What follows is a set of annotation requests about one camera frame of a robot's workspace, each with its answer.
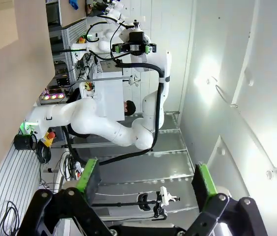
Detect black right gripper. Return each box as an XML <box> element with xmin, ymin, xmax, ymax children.
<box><xmin>112</xmin><ymin>31</ymin><xmax>158</xmax><ymax>54</ymax></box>

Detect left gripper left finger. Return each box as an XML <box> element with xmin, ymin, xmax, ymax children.
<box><xmin>17</xmin><ymin>157</ymin><xmax>114</xmax><ymax>236</ymax></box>

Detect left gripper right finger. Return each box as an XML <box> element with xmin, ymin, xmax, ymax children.
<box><xmin>185</xmin><ymin>163</ymin><xmax>268</xmax><ymax>236</ymax></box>

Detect grey metal pole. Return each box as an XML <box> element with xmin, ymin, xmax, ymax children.
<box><xmin>69</xmin><ymin>76</ymin><xmax>132</xmax><ymax>82</ymax></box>

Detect black tripod with white head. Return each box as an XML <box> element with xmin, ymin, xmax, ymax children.
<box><xmin>91</xmin><ymin>186</ymin><xmax>180</xmax><ymax>219</ymax></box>

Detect white rectangular panel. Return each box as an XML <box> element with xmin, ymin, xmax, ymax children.
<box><xmin>92</xmin><ymin>79</ymin><xmax>125</xmax><ymax>121</ymax></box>

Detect person with black hair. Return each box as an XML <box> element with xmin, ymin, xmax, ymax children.
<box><xmin>123</xmin><ymin>100</ymin><xmax>137</xmax><ymax>118</ymax></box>

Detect black cylindrical cup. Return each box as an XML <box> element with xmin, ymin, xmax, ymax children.
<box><xmin>14</xmin><ymin>134</ymin><xmax>38</xmax><ymax>152</ymax></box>

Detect grey ribbed aluminium base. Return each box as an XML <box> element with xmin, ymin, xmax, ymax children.
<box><xmin>0</xmin><ymin>141</ymin><xmax>42</xmax><ymax>236</ymax></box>

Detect computer case with lit fans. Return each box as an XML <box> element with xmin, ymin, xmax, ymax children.
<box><xmin>38</xmin><ymin>88</ymin><xmax>67</xmax><ymax>105</ymax></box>

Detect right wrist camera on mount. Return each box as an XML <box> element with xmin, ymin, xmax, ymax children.
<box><xmin>127</xmin><ymin>16</ymin><xmax>146</xmax><ymax>32</ymax></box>

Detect small camera on pole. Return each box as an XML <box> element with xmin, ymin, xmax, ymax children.
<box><xmin>127</xmin><ymin>73</ymin><xmax>141</xmax><ymax>87</ymax></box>

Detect black cable bundle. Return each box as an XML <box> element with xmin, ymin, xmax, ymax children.
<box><xmin>36</xmin><ymin>141</ymin><xmax>53</xmax><ymax>164</ymax></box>

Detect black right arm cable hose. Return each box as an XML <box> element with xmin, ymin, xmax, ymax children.
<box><xmin>98</xmin><ymin>23</ymin><xmax>166</xmax><ymax>166</ymax></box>

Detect thin black cable loops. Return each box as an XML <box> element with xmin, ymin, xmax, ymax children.
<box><xmin>0</xmin><ymin>200</ymin><xmax>21</xmax><ymax>236</ymax></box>

